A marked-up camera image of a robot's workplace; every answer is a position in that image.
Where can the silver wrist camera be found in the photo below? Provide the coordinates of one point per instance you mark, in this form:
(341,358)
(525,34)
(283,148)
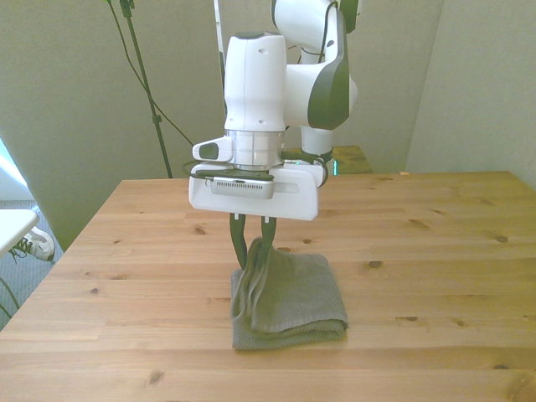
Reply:
(240,190)

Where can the grey towel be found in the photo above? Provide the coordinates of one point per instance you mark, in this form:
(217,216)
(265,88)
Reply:
(293,293)

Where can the black tripod pole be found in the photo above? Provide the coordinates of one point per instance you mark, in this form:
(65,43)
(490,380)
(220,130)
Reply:
(146,79)

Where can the white side table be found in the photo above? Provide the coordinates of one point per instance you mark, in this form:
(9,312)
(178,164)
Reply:
(14,228)

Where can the wooden robot pedestal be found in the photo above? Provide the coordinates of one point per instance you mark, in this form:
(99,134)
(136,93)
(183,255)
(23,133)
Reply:
(354,161)

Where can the white sneaker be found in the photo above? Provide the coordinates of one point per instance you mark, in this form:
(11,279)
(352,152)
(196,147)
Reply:
(39,247)

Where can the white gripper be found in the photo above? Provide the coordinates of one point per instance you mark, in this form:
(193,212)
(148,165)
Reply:
(293,201)

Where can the white partition post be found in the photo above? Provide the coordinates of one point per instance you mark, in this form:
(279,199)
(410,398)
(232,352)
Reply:
(218,25)

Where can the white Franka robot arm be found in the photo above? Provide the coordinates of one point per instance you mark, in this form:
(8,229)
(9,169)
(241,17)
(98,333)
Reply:
(255,84)

